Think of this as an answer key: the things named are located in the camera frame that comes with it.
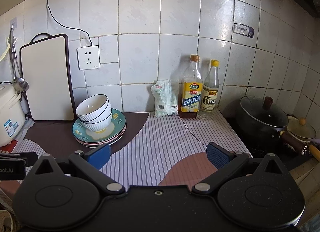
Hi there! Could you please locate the black gas stove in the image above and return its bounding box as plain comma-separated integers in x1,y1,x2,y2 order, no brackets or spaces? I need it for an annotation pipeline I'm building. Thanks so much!
220,112,320,170

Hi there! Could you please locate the red cloth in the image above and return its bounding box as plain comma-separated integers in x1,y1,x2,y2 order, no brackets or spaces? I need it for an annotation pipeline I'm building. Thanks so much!
0,140,19,151

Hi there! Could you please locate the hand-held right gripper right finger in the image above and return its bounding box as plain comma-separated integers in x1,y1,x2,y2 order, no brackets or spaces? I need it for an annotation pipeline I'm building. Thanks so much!
191,142,288,195

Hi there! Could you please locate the black wok with glass lid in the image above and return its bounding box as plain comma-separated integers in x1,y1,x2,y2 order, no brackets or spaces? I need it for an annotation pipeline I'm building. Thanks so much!
235,95,310,155

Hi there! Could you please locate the cream rice paddle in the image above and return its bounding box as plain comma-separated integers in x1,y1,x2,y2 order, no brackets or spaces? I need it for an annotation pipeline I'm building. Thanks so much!
0,36,17,61

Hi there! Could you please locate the clear vinegar bottle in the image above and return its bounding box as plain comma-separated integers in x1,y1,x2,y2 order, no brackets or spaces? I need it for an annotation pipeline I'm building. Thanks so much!
199,59,220,118

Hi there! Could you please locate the metal ladle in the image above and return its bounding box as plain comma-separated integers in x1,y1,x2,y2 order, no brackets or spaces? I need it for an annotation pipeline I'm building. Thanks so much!
9,29,29,93

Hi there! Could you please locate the pink cartoon print plate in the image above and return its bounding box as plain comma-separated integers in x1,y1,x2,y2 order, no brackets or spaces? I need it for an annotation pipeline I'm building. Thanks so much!
76,130,125,148

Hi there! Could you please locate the purple wall sticker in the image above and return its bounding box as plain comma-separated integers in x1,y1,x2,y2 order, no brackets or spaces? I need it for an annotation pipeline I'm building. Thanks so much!
234,24,255,38

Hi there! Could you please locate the black power cable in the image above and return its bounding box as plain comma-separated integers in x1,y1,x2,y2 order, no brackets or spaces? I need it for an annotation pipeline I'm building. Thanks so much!
47,0,243,48

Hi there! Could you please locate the white wall socket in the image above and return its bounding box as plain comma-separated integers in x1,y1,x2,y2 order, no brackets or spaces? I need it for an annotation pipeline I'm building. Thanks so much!
77,45,101,70

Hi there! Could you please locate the white salt bag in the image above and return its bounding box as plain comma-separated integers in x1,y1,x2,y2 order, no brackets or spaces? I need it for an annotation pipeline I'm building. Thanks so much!
151,79,179,118

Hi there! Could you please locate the teal fried egg plate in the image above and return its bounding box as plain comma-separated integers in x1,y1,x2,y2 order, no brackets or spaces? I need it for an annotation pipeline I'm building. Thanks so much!
72,108,127,143

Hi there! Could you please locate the white sun print plate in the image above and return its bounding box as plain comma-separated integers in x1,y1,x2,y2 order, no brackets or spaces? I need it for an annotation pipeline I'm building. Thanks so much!
74,125,127,145

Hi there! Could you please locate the yellow label cooking wine bottle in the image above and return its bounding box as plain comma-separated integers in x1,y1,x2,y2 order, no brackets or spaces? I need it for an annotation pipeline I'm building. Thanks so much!
178,55,203,119

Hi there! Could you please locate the thin black wire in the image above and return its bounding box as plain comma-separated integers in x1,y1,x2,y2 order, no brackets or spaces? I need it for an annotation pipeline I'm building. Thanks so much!
179,119,208,146

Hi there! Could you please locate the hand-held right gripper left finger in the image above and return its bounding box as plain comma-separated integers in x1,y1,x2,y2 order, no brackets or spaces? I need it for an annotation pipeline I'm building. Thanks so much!
34,143,127,195

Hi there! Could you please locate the white ribbed bowl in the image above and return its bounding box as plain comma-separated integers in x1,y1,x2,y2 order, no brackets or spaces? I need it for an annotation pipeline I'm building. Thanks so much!
79,107,112,126
80,112,113,133
76,94,111,124

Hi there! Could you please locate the cream pan with lid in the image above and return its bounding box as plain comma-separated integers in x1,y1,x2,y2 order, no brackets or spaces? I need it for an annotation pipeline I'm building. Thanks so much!
286,116,320,163

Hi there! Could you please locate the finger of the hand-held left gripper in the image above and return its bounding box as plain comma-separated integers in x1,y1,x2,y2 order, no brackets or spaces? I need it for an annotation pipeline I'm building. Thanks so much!
0,152,38,166

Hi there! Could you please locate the white cutting board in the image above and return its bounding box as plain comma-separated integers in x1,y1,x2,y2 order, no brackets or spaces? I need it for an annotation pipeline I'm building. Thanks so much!
19,33,76,122

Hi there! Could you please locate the striped patterned table mat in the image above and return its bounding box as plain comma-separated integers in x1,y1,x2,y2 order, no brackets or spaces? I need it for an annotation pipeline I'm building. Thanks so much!
0,111,253,192

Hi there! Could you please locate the white rice cooker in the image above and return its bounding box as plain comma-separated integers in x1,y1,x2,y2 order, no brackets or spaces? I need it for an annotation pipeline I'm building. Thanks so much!
0,82,26,148

